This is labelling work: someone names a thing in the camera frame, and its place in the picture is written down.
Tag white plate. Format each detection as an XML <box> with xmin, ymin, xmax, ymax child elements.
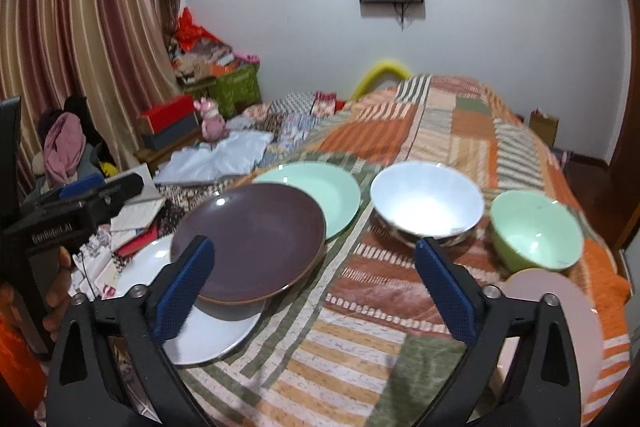
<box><xmin>115</xmin><ymin>234</ymin><xmax>266</xmax><ymax>366</ymax></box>

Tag mint green bowl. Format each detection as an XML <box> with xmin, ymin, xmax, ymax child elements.
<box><xmin>489</xmin><ymin>190</ymin><xmax>585</xmax><ymax>273</ymax></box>

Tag mint green plate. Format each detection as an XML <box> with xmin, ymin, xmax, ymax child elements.
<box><xmin>253</xmin><ymin>161</ymin><xmax>361</xmax><ymax>239</ymax></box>

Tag white spotted bowl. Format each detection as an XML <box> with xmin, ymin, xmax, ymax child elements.
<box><xmin>370</xmin><ymin>160</ymin><xmax>485</xmax><ymax>239</ymax></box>

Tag left hand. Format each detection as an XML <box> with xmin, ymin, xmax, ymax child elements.
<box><xmin>42</xmin><ymin>247</ymin><xmax>73</xmax><ymax>337</ymax></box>

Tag open white book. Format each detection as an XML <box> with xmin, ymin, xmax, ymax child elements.
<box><xmin>107</xmin><ymin>164</ymin><xmax>165</xmax><ymax>232</ymax></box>

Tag pink cloth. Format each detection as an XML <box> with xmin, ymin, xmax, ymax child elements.
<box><xmin>43</xmin><ymin>113</ymin><xmax>86</xmax><ymax>185</ymax></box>

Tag red notebook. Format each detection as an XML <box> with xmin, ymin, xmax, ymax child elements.
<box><xmin>115</xmin><ymin>223</ymin><xmax>158</xmax><ymax>258</ymax></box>

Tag dark grey box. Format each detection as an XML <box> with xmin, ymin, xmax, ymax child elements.
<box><xmin>141</xmin><ymin>113</ymin><xmax>198</xmax><ymax>150</ymax></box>

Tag red box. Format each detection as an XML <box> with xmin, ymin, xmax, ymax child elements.
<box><xmin>137</xmin><ymin>94</ymin><xmax>194</xmax><ymax>134</ymax></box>

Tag pink plush toy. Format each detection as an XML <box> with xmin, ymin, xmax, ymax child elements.
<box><xmin>193</xmin><ymin>98</ymin><xmax>229</xmax><ymax>143</ymax></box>

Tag light blue plastic bag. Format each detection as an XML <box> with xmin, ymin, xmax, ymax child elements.
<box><xmin>154</xmin><ymin>130</ymin><xmax>273</xmax><ymax>185</ymax></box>

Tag green storage box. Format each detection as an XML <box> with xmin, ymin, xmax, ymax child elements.
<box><xmin>181</xmin><ymin>64</ymin><xmax>262</xmax><ymax>119</ymax></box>

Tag red fabric on box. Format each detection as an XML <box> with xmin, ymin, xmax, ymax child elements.
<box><xmin>174</xmin><ymin>6</ymin><xmax>219</xmax><ymax>52</ymax></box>

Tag striped brown curtain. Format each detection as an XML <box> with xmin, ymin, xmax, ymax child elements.
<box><xmin>1</xmin><ymin>0</ymin><xmax>179</xmax><ymax>191</ymax></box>

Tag patchwork striped bedspread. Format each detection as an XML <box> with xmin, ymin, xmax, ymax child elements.
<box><xmin>164</xmin><ymin>74</ymin><xmax>633</xmax><ymax>427</ymax></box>

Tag checkered patchwork quilt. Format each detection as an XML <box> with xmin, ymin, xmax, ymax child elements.
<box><xmin>227</xmin><ymin>91</ymin><xmax>345</xmax><ymax>165</ymax></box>

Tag yellow foam tube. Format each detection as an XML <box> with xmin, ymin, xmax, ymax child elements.
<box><xmin>349</xmin><ymin>58</ymin><xmax>411</xmax><ymax>101</ymax></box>

